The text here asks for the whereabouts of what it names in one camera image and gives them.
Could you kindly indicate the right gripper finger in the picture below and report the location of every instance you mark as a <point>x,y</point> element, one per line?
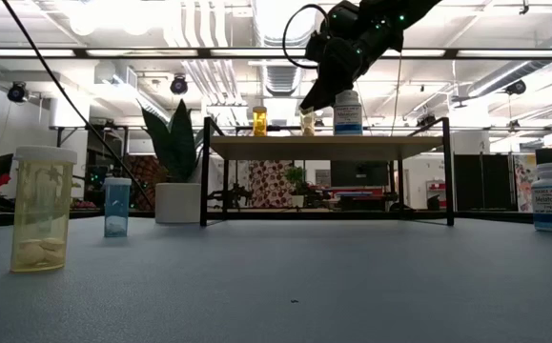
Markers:
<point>328,83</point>

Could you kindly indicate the large white melatonin bottle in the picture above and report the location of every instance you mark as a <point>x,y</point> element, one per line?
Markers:
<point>347,119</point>

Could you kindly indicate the pale yellow pill vial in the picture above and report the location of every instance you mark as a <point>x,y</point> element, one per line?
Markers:
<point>42,214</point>
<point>308,126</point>

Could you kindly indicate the orange pill vial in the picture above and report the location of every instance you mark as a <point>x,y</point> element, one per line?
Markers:
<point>259,124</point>

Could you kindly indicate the blue green pill vial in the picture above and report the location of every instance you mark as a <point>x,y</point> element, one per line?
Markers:
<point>116,209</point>

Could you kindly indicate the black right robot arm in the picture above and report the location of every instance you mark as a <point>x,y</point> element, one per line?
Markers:
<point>399,14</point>

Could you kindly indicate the dark background monitor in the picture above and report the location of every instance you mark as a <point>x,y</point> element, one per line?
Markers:
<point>359,174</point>

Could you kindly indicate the small green potted plant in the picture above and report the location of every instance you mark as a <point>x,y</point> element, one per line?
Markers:
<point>296,183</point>

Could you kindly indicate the red dotted white panel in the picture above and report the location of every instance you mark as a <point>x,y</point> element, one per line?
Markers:
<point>268,183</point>

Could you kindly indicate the black cabinet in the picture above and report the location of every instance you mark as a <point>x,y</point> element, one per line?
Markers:
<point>483,181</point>

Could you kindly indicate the snake plant white pot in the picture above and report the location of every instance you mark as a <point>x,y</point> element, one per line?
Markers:
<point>177,202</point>

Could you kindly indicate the dark patterned panel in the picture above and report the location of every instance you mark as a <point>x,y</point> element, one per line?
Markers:
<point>143,181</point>

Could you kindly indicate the blue grey table mat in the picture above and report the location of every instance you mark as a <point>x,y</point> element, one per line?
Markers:
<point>275,286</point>

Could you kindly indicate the floral poster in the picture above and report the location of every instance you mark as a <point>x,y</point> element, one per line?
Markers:
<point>525,181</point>

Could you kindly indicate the black angled monitor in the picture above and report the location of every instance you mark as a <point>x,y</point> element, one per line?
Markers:
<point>0,167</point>

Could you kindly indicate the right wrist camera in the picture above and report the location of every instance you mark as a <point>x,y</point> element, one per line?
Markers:
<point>317,47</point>

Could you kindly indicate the silver ventilation duct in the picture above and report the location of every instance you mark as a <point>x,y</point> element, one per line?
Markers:
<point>280,78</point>

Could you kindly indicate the wooden shelf black frame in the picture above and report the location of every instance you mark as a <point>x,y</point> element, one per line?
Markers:
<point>323,147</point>

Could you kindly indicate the black ceiling camera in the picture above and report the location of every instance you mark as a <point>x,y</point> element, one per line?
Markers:
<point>17,92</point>
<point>515,87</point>
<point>178,85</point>

